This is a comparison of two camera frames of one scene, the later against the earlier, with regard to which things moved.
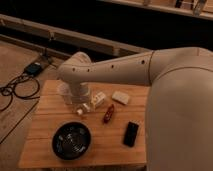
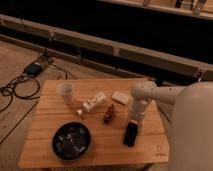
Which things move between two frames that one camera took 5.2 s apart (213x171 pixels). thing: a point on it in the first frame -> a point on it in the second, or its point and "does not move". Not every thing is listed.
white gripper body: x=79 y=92 -> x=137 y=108
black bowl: x=71 y=140 does not move
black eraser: x=131 y=134 does not move
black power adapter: x=33 y=69 does not move
